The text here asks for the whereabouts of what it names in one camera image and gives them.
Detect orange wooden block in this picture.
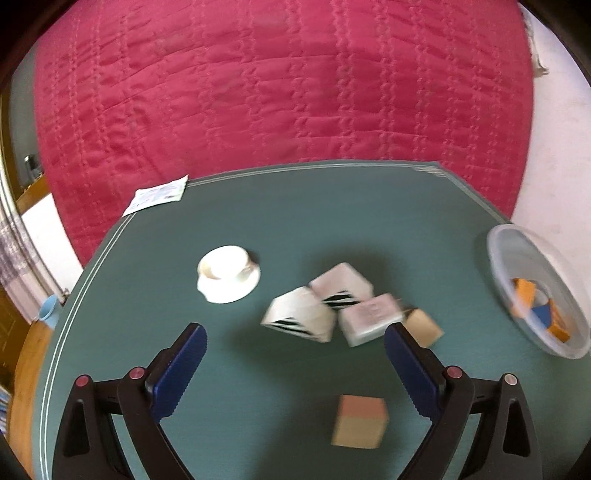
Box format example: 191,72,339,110
547,299,571,343

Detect natural wooden cube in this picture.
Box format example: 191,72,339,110
404,308,444,348

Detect pink topped wooden cube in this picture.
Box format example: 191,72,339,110
332,395,390,450

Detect white power adapter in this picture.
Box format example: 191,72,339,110
339,293,404,347

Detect white ceramic cup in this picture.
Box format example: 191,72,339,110
197,245,253,280

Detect striped white triangular block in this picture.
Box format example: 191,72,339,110
260,287,337,343

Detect orange wooden cube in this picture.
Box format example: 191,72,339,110
510,278,537,318

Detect blue trash bin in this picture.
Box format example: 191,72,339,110
39,295,62,330

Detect blue wooden block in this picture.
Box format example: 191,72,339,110
532,301,552,330

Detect clear plastic bowl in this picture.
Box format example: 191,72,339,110
486,223,590,360

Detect white curtain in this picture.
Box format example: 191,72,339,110
1,177,64,322

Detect white saucer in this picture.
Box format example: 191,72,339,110
197,262,260,304

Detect green table mat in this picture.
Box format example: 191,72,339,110
33,162,590,479

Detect white paper slip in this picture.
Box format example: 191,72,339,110
122,175,188,217

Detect red quilted bedspread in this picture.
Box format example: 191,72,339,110
33,0,533,263

